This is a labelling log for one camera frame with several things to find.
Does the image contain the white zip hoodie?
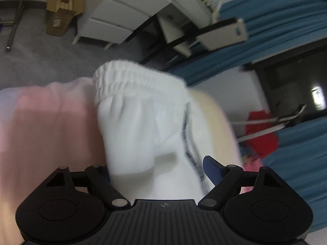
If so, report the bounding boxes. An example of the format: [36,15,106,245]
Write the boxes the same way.
[93,60,215,201]

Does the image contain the pink garment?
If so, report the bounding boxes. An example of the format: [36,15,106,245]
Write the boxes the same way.
[242,155,264,172]

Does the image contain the white garment steamer stand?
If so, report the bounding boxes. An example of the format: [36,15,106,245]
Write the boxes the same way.
[231,104,307,143]

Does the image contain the red garment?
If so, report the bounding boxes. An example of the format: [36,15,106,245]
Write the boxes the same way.
[245,110,279,159]

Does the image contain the pastel tie-dye bed sheet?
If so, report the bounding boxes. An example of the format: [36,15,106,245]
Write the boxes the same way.
[1,77,241,244]

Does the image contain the right blue curtain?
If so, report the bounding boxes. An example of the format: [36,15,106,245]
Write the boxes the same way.
[263,117,327,232]

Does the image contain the blue curtain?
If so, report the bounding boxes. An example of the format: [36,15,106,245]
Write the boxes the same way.
[170,0,326,86]
[263,117,327,232]

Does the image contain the dark window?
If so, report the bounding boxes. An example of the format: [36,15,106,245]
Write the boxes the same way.
[243,45,326,121]

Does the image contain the white and black chair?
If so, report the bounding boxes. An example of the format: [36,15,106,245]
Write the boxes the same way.
[140,18,249,65]

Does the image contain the white dressing table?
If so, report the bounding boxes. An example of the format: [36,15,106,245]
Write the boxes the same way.
[72,0,211,47]

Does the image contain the left blue curtain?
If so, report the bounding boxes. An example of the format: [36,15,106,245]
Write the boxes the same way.
[170,0,326,86]

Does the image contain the cardboard box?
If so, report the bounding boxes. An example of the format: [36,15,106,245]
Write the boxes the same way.
[46,0,85,37]

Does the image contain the metal pole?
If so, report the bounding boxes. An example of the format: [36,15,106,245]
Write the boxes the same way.
[1,0,24,52]

